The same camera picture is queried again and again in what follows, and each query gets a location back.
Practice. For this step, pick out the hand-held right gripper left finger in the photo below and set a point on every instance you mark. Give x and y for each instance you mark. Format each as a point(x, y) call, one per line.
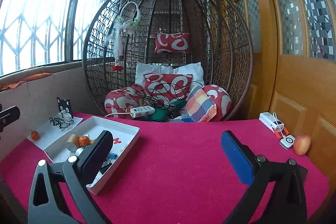
point(97, 158)

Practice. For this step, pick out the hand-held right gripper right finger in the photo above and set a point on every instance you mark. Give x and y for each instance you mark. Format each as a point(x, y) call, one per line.
point(236, 158)

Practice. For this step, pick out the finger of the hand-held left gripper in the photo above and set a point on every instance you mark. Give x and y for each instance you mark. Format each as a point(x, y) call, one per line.
point(9, 115)

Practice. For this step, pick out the blue binder clip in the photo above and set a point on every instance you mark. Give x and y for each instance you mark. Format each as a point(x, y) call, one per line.
point(113, 155)

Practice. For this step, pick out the white cardboard box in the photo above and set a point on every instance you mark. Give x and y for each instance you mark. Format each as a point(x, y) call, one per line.
point(126, 132)

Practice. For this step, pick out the gold can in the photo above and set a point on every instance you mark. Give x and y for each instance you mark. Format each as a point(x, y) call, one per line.
point(72, 141)

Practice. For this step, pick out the small orange tangerine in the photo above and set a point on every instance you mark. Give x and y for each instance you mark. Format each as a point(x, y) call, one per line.
point(35, 135)

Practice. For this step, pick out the orange cloth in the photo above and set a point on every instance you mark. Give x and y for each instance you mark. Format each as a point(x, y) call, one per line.
point(23, 79)

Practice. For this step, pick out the white box lid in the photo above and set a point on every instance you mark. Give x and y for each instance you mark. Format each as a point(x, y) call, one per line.
point(50, 137)

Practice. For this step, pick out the white power bank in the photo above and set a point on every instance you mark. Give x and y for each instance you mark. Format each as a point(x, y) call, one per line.
point(270, 120)

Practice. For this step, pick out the black eyeglasses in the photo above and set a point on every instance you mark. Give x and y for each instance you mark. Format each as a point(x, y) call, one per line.
point(59, 123)

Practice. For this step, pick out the small white square device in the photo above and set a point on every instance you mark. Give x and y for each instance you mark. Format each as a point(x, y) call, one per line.
point(287, 141)

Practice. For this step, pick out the red tablecloth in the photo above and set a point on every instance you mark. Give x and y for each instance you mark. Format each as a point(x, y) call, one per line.
point(183, 174)

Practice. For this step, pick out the black cat phone stand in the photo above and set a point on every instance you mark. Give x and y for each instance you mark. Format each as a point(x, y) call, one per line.
point(64, 106)

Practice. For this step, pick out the white clothespin bundle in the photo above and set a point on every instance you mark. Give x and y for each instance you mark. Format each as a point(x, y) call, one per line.
point(277, 119)

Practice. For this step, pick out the round red white cushion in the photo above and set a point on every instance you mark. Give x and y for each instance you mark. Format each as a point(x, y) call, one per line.
point(221, 99)

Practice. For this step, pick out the large red white cushion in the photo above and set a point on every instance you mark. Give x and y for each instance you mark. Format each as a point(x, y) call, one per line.
point(120, 100)

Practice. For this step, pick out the plaid pillow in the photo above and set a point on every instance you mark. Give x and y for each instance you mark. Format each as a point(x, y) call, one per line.
point(199, 106)

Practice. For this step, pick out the white power strip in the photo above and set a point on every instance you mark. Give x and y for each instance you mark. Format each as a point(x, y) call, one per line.
point(143, 111)

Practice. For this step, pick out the red apple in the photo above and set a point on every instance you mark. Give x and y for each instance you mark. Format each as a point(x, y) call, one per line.
point(302, 145)

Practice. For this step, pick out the green cloth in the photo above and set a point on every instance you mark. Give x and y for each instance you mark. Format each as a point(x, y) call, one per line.
point(161, 113)

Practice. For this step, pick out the wooden door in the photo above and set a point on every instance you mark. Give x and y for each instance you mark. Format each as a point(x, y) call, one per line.
point(294, 82)

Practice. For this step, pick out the flat red white pillow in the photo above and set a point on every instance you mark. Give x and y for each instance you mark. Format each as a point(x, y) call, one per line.
point(162, 83)

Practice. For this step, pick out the window with metal grille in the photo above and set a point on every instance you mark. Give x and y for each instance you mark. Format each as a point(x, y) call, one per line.
point(39, 16)

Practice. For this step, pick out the wicker hanging chair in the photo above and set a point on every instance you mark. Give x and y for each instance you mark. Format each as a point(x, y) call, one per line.
point(225, 43)

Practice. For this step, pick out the small red white pillow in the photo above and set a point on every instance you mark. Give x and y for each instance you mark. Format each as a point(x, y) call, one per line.
point(172, 43)

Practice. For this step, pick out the white feather dreamcatcher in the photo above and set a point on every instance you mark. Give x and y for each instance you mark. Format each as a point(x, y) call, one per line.
point(128, 26)

